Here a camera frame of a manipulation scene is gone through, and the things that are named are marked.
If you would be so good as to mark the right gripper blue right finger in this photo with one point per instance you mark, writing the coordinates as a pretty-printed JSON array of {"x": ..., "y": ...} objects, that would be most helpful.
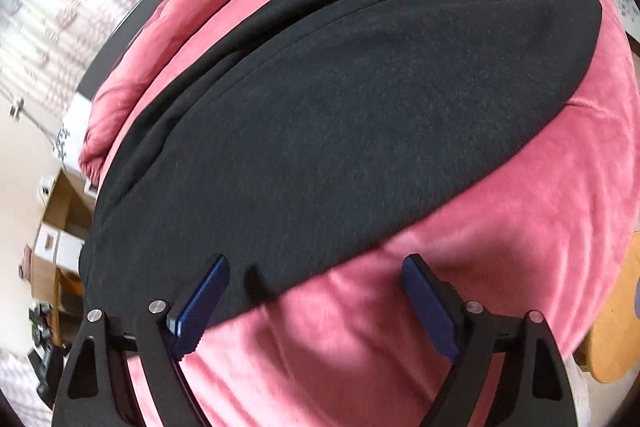
[{"x": 533, "y": 387}]

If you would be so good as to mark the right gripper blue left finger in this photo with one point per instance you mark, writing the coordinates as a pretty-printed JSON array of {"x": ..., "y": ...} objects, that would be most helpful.
[{"x": 96, "y": 387}]

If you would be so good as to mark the pink bed sheet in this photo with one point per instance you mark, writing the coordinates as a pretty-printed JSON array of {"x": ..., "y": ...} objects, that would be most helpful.
[{"x": 548, "y": 230}]

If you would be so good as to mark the wooden stool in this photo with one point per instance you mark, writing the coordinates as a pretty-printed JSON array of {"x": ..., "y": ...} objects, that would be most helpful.
[{"x": 611, "y": 348}]

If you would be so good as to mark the wooden cabinet with white doors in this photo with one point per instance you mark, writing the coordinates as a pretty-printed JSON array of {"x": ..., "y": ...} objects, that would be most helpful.
[{"x": 50, "y": 263}]

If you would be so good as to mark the grey headboard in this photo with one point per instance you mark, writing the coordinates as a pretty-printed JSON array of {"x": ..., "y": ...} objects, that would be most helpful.
[{"x": 115, "y": 47}]

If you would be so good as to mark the black pants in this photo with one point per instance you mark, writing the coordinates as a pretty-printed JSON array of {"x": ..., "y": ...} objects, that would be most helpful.
[{"x": 316, "y": 129}]

